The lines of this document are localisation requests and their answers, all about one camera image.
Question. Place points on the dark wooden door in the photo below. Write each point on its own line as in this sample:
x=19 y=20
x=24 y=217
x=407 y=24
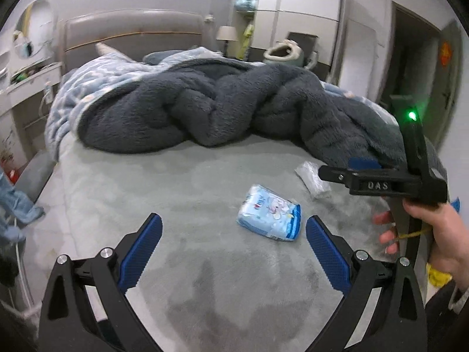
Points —
x=414 y=66

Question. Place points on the white wardrobe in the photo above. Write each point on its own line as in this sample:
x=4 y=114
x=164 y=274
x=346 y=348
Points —
x=300 y=22

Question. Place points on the light blue plush toy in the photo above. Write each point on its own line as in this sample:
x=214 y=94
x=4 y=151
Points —
x=245 y=4

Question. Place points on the yellow-green toy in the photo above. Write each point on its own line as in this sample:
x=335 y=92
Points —
x=247 y=36

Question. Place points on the red wall decoration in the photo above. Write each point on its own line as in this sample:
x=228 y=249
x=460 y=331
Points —
x=445 y=53

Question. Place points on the white vanity desk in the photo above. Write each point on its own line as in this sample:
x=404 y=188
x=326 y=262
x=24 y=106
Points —
x=25 y=95

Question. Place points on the small yellow object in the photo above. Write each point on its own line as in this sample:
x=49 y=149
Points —
x=438 y=277

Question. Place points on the white pillow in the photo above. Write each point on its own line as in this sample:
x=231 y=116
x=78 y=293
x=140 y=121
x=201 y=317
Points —
x=106 y=49

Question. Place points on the light blue garment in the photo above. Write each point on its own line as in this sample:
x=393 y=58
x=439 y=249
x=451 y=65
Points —
x=16 y=205

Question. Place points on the green and white potty chair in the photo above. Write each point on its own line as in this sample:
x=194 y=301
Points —
x=284 y=53

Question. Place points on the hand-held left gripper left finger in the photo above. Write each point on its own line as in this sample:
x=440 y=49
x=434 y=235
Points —
x=143 y=253

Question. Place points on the blue tissue packet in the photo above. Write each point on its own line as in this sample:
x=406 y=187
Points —
x=269 y=216

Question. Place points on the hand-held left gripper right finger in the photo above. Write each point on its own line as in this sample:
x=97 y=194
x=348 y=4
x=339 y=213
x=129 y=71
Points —
x=326 y=256

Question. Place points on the grey bed sheet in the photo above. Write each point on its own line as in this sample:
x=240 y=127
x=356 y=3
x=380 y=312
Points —
x=165 y=198

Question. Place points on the white power charger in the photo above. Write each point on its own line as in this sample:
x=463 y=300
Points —
x=47 y=91

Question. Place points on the clear plastic wrapper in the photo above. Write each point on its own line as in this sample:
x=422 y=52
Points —
x=311 y=178

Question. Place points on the blue patterned duvet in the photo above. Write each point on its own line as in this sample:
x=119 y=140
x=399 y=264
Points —
x=88 y=84

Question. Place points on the dark grey fleece blanket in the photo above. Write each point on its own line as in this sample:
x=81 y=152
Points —
x=220 y=102

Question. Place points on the red container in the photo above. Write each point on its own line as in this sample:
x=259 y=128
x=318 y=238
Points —
x=8 y=170

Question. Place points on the grey floor cushion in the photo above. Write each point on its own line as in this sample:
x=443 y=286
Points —
x=34 y=176

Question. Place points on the round mirror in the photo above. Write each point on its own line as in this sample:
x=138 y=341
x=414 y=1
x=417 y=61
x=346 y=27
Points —
x=34 y=29

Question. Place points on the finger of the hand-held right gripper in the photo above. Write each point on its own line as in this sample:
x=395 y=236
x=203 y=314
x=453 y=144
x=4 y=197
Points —
x=331 y=174
x=362 y=163

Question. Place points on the beige padded headboard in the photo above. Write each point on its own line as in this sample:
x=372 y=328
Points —
x=132 y=31

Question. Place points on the bedside lamp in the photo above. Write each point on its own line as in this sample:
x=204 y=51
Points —
x=227 y=36

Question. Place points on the white clothes rack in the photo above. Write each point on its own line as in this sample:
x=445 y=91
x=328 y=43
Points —
x=20 y=278

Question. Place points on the person's right hand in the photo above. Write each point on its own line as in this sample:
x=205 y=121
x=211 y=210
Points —
x=441 y=231

